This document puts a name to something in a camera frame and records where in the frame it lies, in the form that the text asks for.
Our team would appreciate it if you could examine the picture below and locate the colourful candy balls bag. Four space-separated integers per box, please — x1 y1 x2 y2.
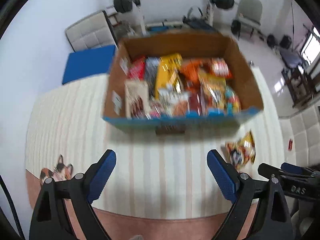
225 86 241 114

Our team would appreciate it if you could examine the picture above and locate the blue cushion pad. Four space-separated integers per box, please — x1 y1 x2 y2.
62 45 117 85

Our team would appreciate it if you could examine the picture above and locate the white beige Franzzi packet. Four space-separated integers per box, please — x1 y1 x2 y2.
125 79 150 119

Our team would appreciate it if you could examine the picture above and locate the white cookie packet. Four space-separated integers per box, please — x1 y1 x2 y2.
170 96 189 116

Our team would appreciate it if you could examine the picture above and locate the red panda snack bag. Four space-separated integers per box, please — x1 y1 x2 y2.
209 58 233 79

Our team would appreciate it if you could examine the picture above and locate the orange snack bag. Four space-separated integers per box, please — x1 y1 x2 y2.
179 58 209 93

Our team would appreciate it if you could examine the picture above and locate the cardboard milk box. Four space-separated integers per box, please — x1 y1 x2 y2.
103 31 264 128

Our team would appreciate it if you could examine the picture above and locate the dark wooden chair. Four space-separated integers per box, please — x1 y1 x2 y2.
281 61 319 108

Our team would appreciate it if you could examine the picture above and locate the white barbell rack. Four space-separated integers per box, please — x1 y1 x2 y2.
131 0 219 35

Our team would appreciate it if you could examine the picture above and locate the white quilted chair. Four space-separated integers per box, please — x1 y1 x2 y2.
65 10 118 52
279 102 319 167

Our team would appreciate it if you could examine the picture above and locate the yellow panda snack bag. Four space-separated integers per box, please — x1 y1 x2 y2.
225 131 256 171

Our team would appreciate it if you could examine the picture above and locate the yellow black snack bag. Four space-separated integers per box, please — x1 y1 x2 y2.
144 53 183 99

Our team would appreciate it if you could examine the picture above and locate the white quilted chair right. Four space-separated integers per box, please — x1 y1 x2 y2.
279 102 319 167

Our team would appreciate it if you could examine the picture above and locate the red rectangular snack packet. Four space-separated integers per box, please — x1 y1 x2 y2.
127 56 146 80

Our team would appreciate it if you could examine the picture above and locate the grey folding chair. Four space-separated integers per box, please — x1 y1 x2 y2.
231 0 263 38

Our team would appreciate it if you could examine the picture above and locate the black sit-up bench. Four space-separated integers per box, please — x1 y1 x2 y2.
182 6 219 33

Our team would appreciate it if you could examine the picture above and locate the dark red jelly packet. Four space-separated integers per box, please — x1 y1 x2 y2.
189 92 202 116

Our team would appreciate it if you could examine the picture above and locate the yellow biscuit bag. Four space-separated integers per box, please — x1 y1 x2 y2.
198 70 226 112

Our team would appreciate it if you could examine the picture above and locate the small white cow packet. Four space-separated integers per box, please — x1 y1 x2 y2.
158 88 175 108

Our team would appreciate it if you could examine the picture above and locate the white quilted chair left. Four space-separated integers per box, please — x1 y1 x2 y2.
65 10 118 52

